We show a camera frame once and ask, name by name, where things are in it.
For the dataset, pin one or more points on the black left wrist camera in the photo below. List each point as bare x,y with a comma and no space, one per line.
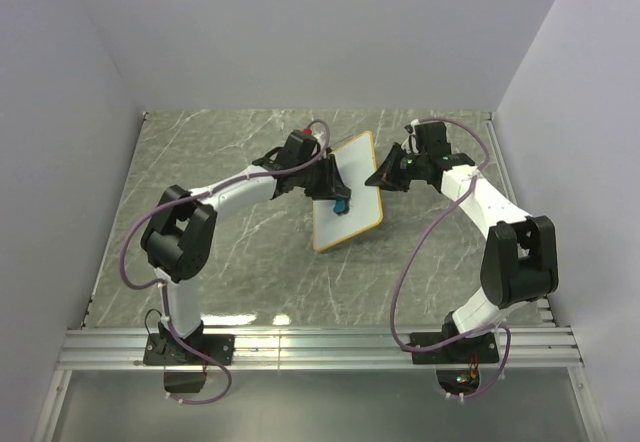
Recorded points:
299,147

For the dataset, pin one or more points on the aluminium front rail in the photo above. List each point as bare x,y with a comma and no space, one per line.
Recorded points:
307,348

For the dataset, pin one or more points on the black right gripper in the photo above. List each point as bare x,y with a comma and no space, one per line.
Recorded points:
385,176

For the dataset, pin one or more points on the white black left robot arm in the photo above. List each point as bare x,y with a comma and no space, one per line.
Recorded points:
178,240

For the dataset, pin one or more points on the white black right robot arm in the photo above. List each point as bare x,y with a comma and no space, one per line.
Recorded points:
519,264

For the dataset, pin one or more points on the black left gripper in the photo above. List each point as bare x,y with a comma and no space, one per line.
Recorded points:
333,186

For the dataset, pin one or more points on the blue whiteboard eraser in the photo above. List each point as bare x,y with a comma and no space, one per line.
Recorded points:
341,207

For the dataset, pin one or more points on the orange framed whiteboard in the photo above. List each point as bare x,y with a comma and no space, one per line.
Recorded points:
336,222

